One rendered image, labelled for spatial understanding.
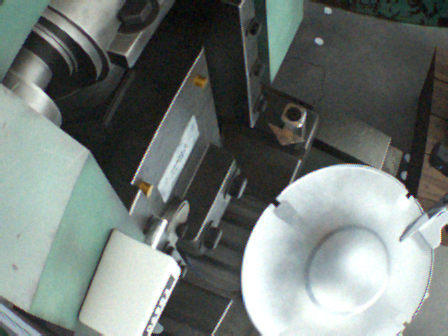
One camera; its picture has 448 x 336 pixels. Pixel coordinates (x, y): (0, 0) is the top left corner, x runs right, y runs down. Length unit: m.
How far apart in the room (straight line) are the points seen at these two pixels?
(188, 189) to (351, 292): 0.29
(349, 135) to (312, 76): 0.74
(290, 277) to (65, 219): 0.65
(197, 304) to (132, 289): 0.63
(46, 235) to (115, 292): 0.10
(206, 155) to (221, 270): 0.21
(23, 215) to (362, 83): 1.64
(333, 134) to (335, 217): 0.21
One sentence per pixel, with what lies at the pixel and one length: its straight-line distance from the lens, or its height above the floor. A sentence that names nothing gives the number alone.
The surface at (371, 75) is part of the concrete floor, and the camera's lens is 1.95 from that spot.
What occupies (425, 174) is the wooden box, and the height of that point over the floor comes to 0.35.
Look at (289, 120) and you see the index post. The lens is 1.04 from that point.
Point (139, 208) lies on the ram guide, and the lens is 0.54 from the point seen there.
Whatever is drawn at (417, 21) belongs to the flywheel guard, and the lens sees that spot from 0.88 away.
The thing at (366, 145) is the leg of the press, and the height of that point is 0.64.
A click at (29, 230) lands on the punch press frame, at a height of 1.44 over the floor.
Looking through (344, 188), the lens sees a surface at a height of 0.78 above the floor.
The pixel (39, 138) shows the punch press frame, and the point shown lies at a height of 1.45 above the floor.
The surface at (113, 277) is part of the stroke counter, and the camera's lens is 0.45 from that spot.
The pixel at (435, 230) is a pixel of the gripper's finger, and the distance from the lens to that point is 1.04.
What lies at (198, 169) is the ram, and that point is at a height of 0.98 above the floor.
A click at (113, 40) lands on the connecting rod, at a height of 1.37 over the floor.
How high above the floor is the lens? 1.77
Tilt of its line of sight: 73 degrees down
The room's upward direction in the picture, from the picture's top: 11 degrees counter-clockwise
